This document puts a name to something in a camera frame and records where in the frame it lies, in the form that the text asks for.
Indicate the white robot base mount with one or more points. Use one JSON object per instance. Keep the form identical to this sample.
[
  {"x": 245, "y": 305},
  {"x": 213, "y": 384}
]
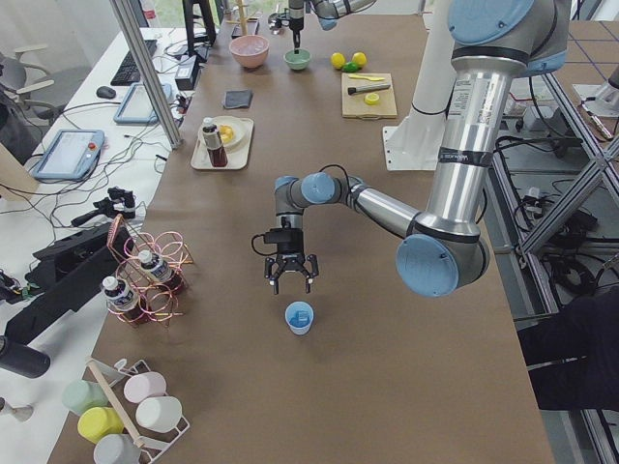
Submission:
[{"x": 415, "y": 142}]

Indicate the yellow cup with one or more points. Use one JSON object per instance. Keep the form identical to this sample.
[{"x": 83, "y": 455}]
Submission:
[{"x": 97, "y": 422}]

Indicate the yellow lemon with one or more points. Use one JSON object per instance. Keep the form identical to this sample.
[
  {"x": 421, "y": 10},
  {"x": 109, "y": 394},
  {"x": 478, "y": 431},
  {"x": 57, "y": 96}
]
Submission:
[
  {"x": 337, "y": 60},
  {"x": 360, "y": 59}
]

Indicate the half lemon slice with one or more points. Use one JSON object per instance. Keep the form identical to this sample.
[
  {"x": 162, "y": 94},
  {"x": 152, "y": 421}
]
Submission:
[{"x": 372, "y": 99}]

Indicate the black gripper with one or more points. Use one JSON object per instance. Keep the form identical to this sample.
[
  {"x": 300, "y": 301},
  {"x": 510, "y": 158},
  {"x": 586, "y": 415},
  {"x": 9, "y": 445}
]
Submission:
[
  {"x": 295, "y": 22},
  {"x": 290, "y": 250}
]

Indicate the bamboo cutting board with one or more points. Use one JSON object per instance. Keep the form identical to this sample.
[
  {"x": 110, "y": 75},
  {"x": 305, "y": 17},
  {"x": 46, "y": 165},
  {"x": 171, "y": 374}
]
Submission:
[{"x": 355, "y": 107}]

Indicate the teach pendant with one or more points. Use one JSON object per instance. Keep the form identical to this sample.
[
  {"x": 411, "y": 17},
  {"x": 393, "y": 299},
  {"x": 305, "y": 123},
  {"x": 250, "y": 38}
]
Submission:
[
  {"x": 135, "y": 107},
  {"x": 71, "y": 156}
]

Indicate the white cup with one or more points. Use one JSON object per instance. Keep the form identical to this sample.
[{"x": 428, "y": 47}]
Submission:
[{"x": 160, "y": 414}]

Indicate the tea bottle in rack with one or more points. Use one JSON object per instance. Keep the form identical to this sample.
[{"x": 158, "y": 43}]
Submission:
[
  {"x": 164, "y": 276},
  {"x": 124, "y": 301}
]

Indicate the blue cup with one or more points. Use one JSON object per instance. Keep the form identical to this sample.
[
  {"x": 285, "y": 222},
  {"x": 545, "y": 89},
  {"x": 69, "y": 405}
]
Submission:
[{"x": 299, "y": 317}]

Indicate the white round plate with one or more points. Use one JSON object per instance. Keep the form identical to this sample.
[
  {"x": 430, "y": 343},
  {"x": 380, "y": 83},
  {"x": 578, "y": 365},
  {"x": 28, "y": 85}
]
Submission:
[{"x": 236, "y": 124}]

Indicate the aluminium frame post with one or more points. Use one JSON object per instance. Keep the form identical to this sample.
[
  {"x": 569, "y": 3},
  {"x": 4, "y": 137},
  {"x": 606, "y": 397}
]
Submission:
[{"x": 123, "y": 12}]

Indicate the mint green cup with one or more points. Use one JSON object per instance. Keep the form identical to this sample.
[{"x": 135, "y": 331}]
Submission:
[{"x": 81, "y": 395}]

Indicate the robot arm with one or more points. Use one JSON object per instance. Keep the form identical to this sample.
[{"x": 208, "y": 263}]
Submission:
[
  {"x": 327, "y": 12},
  {"x": 441, "y": 248}
]

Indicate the clear ice cubes pile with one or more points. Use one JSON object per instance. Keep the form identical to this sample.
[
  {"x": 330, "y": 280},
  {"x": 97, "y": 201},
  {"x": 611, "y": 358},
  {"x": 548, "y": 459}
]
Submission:
[{"x": 247, "y": 48}]

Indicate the yellow lemon lower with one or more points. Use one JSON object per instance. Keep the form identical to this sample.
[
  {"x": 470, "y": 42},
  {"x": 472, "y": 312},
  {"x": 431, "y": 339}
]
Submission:
[{"x": 360, "y": 59}]

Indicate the steel muddler black tip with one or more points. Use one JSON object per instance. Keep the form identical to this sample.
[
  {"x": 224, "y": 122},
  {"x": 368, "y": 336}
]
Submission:
[{"x": 355, "y": 90}]

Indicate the white wire cup rack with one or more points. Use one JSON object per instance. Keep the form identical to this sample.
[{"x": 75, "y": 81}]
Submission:
[{"x": 112, "y": 379}]

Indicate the black keyboard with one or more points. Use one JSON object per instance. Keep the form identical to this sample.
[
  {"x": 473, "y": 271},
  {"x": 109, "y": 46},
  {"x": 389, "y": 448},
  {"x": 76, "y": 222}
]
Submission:
[{"x": 128, "y": 72}]

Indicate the pink bowl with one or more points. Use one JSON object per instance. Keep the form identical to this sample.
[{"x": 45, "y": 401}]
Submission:
[{"x": 252, "y": 61}]

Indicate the mint green bowl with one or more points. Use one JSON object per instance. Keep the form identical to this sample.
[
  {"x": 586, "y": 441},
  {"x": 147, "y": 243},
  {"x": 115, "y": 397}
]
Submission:
[{"x": 297, "y": 59}]

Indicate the grey folded cloth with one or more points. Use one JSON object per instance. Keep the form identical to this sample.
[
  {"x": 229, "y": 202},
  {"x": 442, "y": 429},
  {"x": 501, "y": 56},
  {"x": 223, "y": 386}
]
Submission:
[{"x": 234, "y": 99}]

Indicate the copper wire bottle rack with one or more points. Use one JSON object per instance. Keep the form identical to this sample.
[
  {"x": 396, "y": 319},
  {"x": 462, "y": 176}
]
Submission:
[{"x": 148, "y": 278}]

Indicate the pink cup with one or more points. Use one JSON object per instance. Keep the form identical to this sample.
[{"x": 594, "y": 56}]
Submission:
[{"x": 144, "y": 385}]

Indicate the cream serving tray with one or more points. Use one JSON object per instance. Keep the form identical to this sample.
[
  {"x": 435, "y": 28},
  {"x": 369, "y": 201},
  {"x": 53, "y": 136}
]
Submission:
[{"x": 237, "y": 156}]

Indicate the teach pendant near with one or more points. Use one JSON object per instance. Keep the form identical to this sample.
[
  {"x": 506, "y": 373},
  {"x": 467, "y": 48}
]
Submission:
[{"x": 71, "y": 156}]

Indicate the black computer mouse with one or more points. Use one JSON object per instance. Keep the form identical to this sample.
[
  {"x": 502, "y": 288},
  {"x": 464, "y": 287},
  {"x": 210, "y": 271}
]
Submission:
[{"x": 105, "y": 92}]

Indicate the yellow lemon upper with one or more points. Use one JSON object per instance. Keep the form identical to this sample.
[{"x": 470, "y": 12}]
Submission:
[{"x": 337, "y": 60}]

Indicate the grey cup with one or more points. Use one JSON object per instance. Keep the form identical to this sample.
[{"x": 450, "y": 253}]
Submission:
[{"x": 116, "y": 449}]

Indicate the teach pendant far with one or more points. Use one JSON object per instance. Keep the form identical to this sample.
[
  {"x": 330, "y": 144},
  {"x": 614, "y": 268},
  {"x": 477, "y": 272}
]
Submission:
[{"x": 135, "y": 107}]

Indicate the tea bottle on tray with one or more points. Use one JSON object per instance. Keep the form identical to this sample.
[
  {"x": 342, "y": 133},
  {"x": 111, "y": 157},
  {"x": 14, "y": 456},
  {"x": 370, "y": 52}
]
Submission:
[{"x": 213, "y": 143}]

